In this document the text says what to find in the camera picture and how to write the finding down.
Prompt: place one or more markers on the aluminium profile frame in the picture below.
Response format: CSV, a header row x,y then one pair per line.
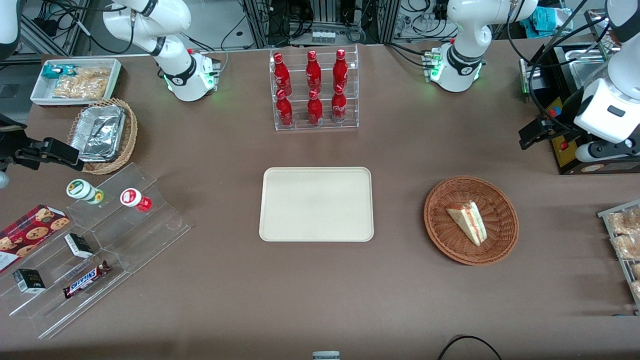
x,y
257,25

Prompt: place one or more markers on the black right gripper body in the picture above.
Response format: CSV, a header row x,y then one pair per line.
x,y
10,146

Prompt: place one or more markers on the brown round wicker basket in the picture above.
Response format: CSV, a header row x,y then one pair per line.
x,y
450,240

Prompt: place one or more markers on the clear acrylic bottle rack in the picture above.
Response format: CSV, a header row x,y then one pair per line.
x,y
301,126

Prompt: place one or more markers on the white rectangular plastic bin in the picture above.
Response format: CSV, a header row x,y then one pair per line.
x,y
42,96

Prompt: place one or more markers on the clear acrylic stepped shelf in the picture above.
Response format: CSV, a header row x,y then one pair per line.
x,y
150,235

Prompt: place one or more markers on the light tan wicker basket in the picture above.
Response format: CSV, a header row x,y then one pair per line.
x,y
128,145

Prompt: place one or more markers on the red lid yogurt cup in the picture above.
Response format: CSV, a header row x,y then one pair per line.
x,y
132,197

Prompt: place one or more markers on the triangle sandwich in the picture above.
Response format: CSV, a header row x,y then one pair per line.
x,y
470,222

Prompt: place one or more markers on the black machine with yellow panel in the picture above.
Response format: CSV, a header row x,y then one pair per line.
x,y
565,157

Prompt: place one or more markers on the red cola bottle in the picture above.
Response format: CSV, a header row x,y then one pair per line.
x,y
340,70
313,70
281,72
339,106
315,109
285,110

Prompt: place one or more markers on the Snickers chocolate bar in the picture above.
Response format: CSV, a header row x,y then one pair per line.
x,y
85,280

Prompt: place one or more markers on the green lid yogurt cup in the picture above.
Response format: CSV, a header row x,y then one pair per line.
x,y
80,189

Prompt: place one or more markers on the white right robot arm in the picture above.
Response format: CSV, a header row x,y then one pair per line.
x,y
187,82

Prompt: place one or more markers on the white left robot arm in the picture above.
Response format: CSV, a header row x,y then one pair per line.
x,y
462,70

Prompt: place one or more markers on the stainless steel pan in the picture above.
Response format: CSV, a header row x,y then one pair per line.
x,y
590,70

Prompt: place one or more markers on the wrapped pastry bag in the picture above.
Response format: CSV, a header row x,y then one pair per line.
x,y
629,247
636,271
627,222
636,289

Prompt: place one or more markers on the beige plastic serving tray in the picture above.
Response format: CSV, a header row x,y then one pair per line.
x,y
315,205

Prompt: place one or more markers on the clear bag of crackers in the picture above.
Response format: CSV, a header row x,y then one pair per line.
x,y
80,87
92,73

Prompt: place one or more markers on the teal crumpled cloth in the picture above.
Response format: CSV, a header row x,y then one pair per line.
x,y
542,22

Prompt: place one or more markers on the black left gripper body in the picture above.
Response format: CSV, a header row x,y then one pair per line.
x,y
568,111

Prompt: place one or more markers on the teal snack packet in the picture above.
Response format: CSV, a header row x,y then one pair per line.
x,y
52,71

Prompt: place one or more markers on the small black carton box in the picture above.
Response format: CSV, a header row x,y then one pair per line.
x,y
29,281
79,245

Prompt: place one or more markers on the red tartan cookie box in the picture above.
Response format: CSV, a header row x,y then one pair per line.
x,y
30,232

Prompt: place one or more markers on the aluminium foil container stack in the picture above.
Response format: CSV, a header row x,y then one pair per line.
x,y
97,132

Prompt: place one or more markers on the small grey device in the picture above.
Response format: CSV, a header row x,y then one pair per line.
x,y
326,356

